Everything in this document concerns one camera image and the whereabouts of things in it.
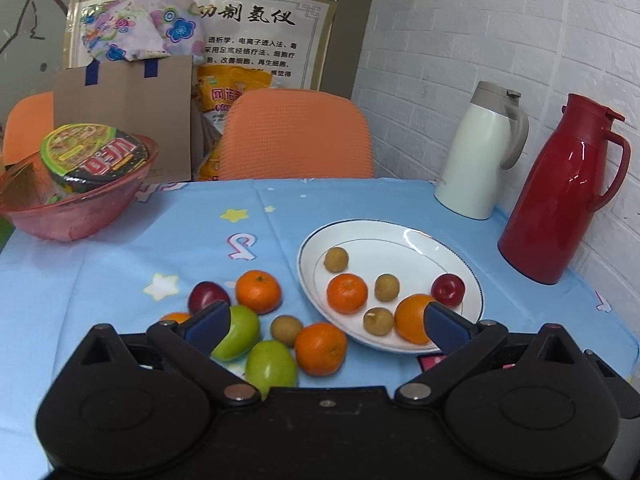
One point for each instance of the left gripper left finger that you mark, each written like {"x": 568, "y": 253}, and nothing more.
{"x": 189, "y": 346}

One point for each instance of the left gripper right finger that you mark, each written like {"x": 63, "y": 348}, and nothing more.
{"x": 466, "y": 345}

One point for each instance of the green apple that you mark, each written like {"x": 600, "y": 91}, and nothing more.
{"x": 243, "y": 333}
{"x": 270, "y": 364}

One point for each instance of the dark red plum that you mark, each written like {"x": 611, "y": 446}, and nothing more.
{"x": 205, "y": 293}

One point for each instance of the tangerine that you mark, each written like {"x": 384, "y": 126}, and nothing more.
{"x": 347, "y": 293}
{"x": 259, "y": 291}
{"x": 320, "y": 349}

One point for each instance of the small orange behind finger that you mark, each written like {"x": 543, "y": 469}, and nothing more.
{"x": 178, "y": 317}

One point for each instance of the red plum in plate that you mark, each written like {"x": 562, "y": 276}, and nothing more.
{"x": 449, "y": 290}

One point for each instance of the large orange in plate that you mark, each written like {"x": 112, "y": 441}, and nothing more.
{"x": 409, "y": 319}

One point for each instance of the tangerine on table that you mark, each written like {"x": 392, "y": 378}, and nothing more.
{"x": 259, "y": 291}

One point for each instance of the tangerine in plate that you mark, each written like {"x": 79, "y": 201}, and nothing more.
{"x": 347, "y": 293}

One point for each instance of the white porcelain plate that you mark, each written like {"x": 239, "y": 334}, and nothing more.
{"x": 372, "y": 280}

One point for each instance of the red thermos jug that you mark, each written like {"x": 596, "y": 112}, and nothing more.
{"x": 578, "y": 171}

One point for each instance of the white thermos jug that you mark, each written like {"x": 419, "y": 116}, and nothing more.
{"x": 489, "y": 140}

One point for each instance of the instant noodle cup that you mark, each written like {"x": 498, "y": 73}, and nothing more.
{"x": 82, "y": 157}

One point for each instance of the orange chair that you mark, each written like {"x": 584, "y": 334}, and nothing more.
{"x": 29, "y": 121}
{"x": 295, "y": 134}

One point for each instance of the brown cardboard box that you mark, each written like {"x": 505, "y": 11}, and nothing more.
{"x": 144, "y": 98}

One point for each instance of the yellow snack bag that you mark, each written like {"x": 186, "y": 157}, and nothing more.
{"x": 216, "y": 89}

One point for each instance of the floral cloth bundle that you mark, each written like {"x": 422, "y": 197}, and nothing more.
{"x": 138, "y": 30}

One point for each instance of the framed chinese text poster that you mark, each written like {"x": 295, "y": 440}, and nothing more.
{"x": 285, "y": 38}

